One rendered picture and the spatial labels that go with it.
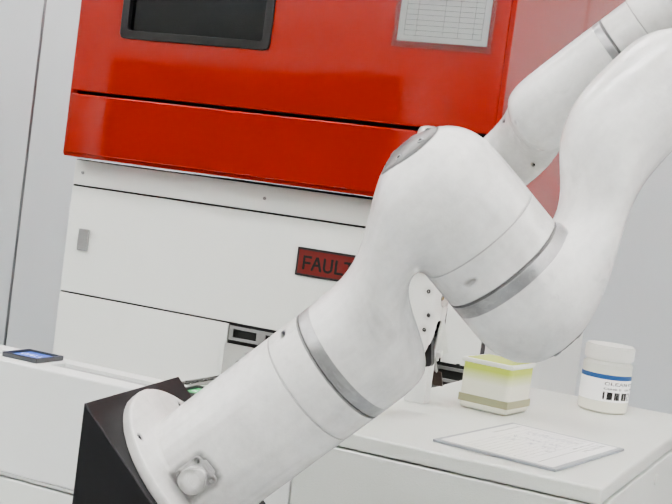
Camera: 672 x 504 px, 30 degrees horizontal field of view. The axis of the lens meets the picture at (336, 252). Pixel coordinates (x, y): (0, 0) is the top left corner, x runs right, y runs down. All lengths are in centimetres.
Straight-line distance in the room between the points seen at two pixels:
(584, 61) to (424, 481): 49
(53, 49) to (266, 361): 322
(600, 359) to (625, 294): 164
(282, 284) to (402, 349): 102
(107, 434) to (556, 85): 63
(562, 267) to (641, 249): 234
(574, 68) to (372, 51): 66
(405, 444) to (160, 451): 31
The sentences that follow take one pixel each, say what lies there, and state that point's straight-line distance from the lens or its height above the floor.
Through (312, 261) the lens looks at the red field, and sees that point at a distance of 210.
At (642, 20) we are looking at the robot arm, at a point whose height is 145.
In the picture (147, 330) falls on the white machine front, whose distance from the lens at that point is 226.
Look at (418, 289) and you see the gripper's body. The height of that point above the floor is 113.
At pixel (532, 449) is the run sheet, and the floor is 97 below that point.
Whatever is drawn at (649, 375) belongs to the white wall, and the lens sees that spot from 345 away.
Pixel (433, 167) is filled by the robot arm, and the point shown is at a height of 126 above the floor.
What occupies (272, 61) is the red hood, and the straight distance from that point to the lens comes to 210.
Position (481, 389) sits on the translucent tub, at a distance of 167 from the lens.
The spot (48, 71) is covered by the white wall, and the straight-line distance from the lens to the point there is 431.
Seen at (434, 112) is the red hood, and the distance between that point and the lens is 198.
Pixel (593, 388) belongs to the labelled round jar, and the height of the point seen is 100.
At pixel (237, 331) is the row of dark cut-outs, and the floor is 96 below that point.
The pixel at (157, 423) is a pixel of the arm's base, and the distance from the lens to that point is 122.
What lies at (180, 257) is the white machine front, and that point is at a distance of 222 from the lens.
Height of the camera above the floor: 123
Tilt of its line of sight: 3 degrees down
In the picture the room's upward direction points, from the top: 8 degrees clockwise
